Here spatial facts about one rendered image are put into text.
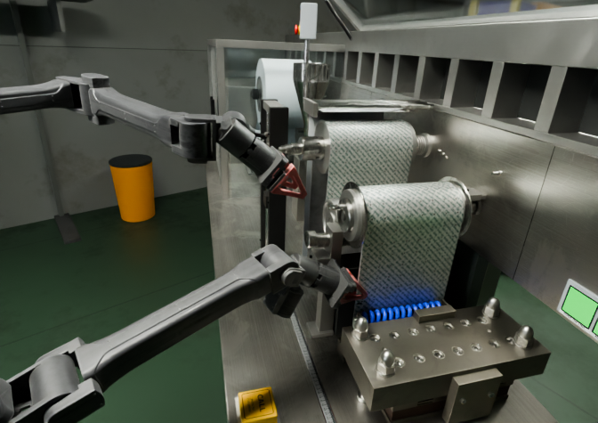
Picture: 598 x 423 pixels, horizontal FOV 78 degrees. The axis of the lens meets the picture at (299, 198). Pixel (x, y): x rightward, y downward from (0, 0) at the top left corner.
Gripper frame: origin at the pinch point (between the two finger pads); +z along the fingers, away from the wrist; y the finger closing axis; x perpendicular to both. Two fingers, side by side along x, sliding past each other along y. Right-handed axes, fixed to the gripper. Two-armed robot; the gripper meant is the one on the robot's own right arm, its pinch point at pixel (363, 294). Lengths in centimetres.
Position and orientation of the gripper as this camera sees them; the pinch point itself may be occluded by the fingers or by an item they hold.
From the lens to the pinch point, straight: 87.3
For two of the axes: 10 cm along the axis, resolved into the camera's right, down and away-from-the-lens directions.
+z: 8.2, 4.0, 4.1
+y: 2.5, 3.9, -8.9
